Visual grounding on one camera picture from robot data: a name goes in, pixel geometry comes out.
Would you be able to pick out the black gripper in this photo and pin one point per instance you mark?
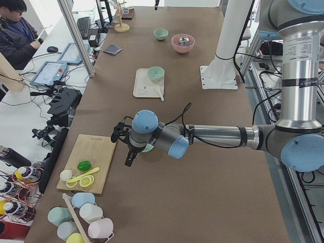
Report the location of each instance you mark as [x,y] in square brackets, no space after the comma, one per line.
[134,150]

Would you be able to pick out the green bowl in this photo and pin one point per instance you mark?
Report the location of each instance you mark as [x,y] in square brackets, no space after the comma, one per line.
[161,34]
[147,148]
[156,73]

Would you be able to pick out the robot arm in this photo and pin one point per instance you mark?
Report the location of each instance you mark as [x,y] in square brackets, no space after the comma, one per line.
[296,138]

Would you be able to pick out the wooden cutting board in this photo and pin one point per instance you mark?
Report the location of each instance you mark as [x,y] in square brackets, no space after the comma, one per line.
[98,150]

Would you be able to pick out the yellow plastic knife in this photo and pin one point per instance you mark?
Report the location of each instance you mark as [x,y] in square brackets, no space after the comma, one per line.
[77,178]

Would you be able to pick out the green lime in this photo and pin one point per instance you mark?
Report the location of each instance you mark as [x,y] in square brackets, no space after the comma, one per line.
[84,165]

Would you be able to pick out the lemon slice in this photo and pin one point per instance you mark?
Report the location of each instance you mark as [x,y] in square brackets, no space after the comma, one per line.
[86,181]

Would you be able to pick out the white garlic bulb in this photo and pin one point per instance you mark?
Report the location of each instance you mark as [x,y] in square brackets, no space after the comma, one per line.
[65,175]

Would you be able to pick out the blue cup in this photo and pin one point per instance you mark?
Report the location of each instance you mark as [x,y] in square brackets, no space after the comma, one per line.
[81,198]

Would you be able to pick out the cream rabbit tray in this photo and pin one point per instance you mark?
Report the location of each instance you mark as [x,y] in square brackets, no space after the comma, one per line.
[144,87]

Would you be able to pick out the white cup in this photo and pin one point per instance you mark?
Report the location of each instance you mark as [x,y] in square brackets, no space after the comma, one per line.
[90,213]

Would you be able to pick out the white ceramic spoon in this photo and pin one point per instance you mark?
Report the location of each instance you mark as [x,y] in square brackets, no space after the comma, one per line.
[158,90]

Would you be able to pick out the pink cup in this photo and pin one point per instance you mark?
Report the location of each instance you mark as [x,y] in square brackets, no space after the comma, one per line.
[102,228]

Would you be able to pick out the green bowl on tray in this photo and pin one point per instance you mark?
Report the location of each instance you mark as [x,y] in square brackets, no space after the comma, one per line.
[156,73]

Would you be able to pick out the green cup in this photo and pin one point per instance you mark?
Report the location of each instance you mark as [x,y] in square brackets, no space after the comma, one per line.
[59,215]

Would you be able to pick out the yellow cup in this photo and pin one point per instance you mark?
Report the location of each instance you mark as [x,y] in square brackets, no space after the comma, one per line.
[75,238]

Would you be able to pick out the grey cup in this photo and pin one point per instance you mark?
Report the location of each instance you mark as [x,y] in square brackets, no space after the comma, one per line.
[66,229]

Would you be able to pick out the grey folded cloth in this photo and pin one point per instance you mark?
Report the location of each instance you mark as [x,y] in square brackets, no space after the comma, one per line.
[112,50]

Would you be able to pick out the teach pendant tablet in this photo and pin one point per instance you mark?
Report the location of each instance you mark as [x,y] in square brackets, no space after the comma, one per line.
[49,73]
[70,55]

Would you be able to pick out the black water bottle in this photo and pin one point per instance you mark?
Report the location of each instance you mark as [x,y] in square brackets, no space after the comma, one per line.
[13,158]

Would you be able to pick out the pink bowl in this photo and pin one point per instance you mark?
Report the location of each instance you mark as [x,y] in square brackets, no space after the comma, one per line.
[182,48]

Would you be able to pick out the wooden mug tree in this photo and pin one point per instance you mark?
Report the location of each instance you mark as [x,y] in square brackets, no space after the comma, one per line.
[120,27]

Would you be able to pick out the black computer mouse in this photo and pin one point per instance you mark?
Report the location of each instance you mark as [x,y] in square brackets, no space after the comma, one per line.
[52,49]

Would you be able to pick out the black keyboard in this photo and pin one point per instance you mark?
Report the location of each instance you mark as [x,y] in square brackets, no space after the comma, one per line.
[83,25]

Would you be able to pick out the person in dark jacket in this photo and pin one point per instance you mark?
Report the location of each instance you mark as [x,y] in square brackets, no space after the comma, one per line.
[19,41]

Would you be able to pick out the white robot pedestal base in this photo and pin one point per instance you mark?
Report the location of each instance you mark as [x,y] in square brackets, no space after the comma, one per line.
[220,73]

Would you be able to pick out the aluminium frame post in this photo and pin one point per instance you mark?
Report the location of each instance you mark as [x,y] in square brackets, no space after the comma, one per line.
[72,26]

